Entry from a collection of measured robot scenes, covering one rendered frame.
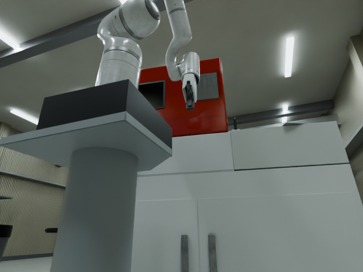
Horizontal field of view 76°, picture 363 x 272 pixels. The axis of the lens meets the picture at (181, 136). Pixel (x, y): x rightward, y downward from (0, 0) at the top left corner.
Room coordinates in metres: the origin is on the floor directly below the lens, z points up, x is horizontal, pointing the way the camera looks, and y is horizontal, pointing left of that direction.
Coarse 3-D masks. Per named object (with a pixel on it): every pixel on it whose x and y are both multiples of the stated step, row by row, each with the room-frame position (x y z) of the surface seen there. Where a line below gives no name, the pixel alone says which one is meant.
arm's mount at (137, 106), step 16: (128, 80) 0.40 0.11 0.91; (64, 96) 0.45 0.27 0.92; (80, 96) 0.44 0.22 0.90; (96, 96) 0.42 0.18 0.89; (112, 96) 0.41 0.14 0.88; (128, 96) 0.40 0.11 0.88; (48, 112) 0.47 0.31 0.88; (64, 112) 0.45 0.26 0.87; (80, 112) 0.43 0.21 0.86; (96, 112) 0.42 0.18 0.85; (112, 112) 0.41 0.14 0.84; (128, 112) 0.40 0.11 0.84; (144, 112) 0.46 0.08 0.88; (160, 128) 0.54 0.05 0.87
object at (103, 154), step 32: (64, 128) 0.40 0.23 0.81; (96, 128) 0.39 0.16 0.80; (128, 128) 0.39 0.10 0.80; (64, 160) 0.58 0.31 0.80; (96, 160) 0.48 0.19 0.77; (128, 160) 0.52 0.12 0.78; (160, 160) 0.59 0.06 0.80; (96, 192) 0.48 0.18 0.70; (128, 192) 0.53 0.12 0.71; (64, 224) 0.50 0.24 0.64; (96, 224) 0.49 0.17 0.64; (128, 224) 0.53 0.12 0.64; (64, 256) 0.49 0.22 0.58; (96, 256) 0.49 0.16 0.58; (128, 256) 0.54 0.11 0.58
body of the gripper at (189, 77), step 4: (184, 76) 0.82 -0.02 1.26; (188, 76) 0.81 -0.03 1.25; (192, 76) 0.81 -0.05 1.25; (196, 76) 0.84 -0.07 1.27; (184, 80) 0.81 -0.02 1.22; (188, 80) 0.81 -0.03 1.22; (192, 80) 0.80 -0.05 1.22; (196, 80) 0.86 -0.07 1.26; (184, 84) 0.81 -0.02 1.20; (192, 84) 0.80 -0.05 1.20; (196, 84) 0.86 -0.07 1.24; (184, 88) 0.81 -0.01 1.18; (192, 88) 0.80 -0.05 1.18; (196, 88) 0.86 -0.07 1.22; (184, 92) 0.83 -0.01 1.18; (196, 92) 0.86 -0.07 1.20; (184, 96) 0.84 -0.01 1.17; (196, 96) 0.87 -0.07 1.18; (196, 100) 0.88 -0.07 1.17
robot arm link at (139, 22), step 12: (132, 0) 0.48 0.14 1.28; (144, 0) 0.48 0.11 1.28; (120, 12) 0.51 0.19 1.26; (132, 12) 0.50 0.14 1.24; (144, 12) 0.50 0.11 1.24; (156, 12) 0.52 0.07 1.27; (132, 24) 0.53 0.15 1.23; (144, 24) 0.52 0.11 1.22; (156, 24) 0.54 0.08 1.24; (144, 36) 0.58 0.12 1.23
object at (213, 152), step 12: (228, 132) 0.76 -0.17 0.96; (180, 144) 0.80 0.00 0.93; (192, 144) 0.79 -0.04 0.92; (204, 144) 0.78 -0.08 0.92; (216, 144) 0.77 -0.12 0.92; (228, 144) 0.76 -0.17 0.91; (180, 156) 0.80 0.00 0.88; (192, 156) 0.79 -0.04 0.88; (204, 156) 0.78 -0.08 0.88; (216, 156) 0.77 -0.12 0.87; (228, 156) 0.77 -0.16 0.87; (156, 168) 0.82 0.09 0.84; (168, 168) 0.81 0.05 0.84; (180, 168) 0.80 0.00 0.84; (192, 168) 0.79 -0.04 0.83; (204, 168) 0.78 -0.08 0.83; (216, 168) 0.77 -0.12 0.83; (228, 168) 0.77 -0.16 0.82
